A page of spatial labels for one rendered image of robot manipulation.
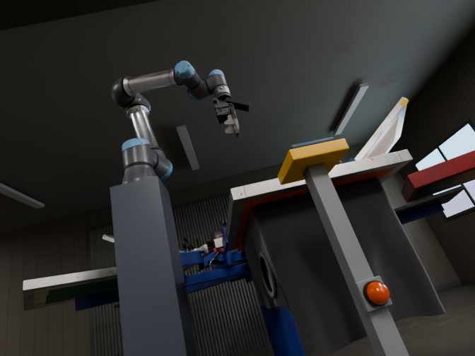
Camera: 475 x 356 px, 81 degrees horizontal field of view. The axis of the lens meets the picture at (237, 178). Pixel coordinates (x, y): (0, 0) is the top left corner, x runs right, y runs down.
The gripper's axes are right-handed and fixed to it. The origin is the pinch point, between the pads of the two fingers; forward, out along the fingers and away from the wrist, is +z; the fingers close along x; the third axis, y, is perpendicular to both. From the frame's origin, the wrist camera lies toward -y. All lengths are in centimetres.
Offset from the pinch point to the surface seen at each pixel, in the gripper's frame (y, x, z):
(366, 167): -30, 27, 40
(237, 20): -40, -68, -159
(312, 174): -5, 48, 46
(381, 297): -7, 52, 72
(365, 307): -4, 49, 73
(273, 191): 0, 29, 41
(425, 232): -329, -398, 42
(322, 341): -1, 19, 81
